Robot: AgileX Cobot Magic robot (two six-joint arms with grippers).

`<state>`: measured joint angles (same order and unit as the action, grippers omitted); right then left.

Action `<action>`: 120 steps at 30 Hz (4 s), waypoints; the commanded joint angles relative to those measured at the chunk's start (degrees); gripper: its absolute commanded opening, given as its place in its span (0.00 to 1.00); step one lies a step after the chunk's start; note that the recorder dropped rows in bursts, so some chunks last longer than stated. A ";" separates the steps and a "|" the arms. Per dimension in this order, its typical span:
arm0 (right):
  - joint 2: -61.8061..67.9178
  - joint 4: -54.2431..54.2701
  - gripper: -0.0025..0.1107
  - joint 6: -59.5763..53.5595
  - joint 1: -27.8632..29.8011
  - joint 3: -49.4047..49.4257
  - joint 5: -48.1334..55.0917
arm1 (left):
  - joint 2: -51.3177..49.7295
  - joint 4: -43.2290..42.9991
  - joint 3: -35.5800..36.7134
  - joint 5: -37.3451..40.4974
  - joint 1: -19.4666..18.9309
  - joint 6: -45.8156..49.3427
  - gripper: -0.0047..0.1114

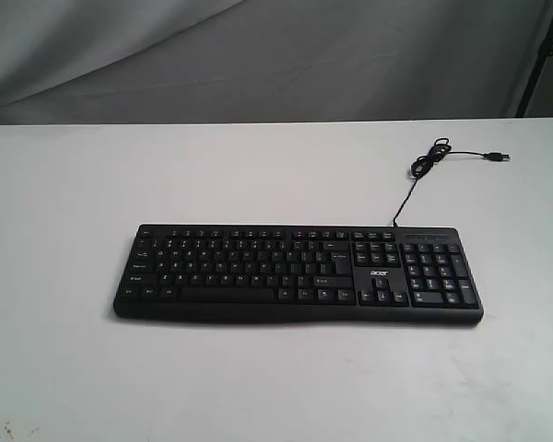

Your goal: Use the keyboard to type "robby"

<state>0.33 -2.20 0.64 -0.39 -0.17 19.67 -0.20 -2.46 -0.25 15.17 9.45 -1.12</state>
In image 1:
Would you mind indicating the black acer keyboard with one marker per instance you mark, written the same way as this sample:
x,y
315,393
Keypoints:
x,y
289,274

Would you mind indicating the grey backdrop cloth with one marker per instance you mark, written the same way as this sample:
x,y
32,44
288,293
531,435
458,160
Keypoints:
x,y
88,62

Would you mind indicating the black tripod stand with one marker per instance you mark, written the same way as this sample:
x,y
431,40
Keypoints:
x,y
544,52

